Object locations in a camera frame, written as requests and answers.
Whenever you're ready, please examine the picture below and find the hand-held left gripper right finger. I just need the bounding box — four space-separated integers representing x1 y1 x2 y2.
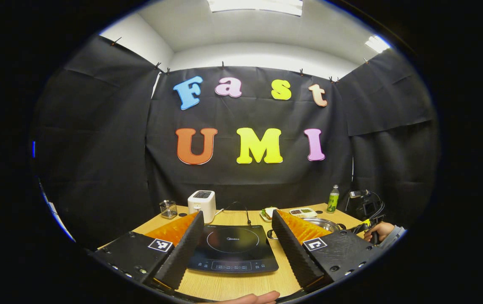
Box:
271 209 383 291

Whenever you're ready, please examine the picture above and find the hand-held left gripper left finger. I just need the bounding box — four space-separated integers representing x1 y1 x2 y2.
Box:
92 211 205 291

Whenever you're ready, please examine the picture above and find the steel pot with black handles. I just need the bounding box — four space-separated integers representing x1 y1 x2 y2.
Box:
267 217 347 240

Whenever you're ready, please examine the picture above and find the black induction cooktop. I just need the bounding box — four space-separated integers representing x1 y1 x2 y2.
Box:
187 224 279 274

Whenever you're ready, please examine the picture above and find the green tea bottle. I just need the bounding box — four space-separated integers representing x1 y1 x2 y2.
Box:
327 185 340 214

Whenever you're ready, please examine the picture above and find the white divided dish of beans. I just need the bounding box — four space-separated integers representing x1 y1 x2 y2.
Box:
289 207 318 218

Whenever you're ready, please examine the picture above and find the white toaster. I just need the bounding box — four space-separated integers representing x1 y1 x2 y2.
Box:
188 190 217 224

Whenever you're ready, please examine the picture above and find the black backdrop cloth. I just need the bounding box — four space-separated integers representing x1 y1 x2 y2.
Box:
30 36 440 250

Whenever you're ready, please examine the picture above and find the small ceiling light panel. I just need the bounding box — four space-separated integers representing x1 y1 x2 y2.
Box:
365 35 391 53

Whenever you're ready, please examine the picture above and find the large ceiling light panel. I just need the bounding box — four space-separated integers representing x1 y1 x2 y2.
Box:
207 0 303 16

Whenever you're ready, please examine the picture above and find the wire mesh holder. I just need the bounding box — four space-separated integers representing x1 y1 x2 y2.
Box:
160 200 178 219

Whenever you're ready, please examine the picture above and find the black power cable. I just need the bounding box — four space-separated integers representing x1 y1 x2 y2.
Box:
224 201 252 226

